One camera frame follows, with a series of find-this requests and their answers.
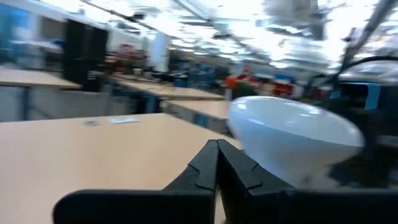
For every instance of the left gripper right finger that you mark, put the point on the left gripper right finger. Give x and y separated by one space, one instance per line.
295 208

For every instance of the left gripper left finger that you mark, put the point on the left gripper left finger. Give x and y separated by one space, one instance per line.
140 208

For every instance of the white lightbulb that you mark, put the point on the white lightbulb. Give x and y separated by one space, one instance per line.
289 137

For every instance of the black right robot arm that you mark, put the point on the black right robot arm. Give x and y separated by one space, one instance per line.
382 130

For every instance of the large light wooden desk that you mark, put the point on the large light wooden desk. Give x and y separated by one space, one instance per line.
93 155

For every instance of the grey desk grommet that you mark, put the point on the grey desk grommet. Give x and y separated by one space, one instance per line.
91 123

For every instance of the light wooden office desk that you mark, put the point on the light wooden office desk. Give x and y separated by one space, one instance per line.
202 110
31 79
174 91

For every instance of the person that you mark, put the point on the person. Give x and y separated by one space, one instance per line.
244 90

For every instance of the white column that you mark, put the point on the white column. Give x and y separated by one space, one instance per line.
160 51

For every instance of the black column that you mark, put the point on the black column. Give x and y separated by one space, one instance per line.
84 53

